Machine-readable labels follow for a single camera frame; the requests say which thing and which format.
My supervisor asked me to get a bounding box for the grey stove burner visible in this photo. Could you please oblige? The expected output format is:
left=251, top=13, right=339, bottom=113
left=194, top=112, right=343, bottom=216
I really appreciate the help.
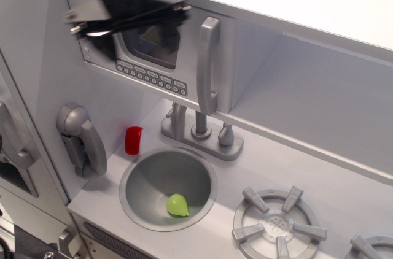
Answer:
left=345, top=234, right=392, bottom=259
left=232, top=186, right=327, bottom=258

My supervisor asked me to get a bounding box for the white toy kitchen cabinet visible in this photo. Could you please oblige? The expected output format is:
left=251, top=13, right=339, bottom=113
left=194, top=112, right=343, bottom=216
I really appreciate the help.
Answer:
left=1, top=0, right=392, bottom=258

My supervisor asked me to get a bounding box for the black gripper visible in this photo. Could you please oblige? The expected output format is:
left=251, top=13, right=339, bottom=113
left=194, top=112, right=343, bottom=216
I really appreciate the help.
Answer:
left=63, top=0, right=191, bottom=37

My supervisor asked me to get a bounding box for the white toy microwave door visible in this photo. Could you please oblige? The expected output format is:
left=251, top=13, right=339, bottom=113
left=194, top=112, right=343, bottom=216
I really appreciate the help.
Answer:
left=68, top=0, right=238, bottom=115

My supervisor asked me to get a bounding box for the grey oven door handle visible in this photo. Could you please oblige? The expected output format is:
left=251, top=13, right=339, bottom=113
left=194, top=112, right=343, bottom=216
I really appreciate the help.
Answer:
left=58, top=230, right=80, bottom=258

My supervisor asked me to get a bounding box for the green toy pear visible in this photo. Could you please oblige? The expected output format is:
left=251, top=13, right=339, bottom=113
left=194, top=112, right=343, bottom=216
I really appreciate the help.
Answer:
left=166, top=193, right=190, bottom=217

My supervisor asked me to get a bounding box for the grey fridge door handle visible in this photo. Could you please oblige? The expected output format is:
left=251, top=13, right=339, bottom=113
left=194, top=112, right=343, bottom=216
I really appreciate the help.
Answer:
left=1, top=102, right=34, bottom=170

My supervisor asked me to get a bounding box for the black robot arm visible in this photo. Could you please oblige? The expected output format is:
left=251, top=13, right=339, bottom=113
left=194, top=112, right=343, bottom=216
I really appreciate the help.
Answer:
left=63, top=0, right=190, bottom=37

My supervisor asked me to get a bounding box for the red toy cup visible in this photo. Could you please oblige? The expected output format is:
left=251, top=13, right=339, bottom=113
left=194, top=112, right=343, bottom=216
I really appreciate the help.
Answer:
left=125, top=126, right=144, bottom=155

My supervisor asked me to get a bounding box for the grey round sink basin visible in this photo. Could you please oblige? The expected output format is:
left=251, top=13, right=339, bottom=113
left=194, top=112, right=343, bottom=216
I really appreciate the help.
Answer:
left=119, top=147, right=217, bottom=232

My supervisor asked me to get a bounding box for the grey toy faucet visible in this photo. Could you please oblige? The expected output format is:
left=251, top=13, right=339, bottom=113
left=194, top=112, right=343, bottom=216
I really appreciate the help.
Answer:
left=161, top=103, right=244, bottom=161

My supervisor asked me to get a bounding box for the grey toy telephone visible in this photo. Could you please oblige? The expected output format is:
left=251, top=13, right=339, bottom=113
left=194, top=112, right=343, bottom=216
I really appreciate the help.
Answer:
left=56, top=102, right=107, bottom=180

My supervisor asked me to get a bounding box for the black braided cable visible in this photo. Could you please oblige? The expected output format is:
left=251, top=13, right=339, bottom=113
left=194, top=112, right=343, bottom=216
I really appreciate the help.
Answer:
left=0, top=236, right=13, bottom=259

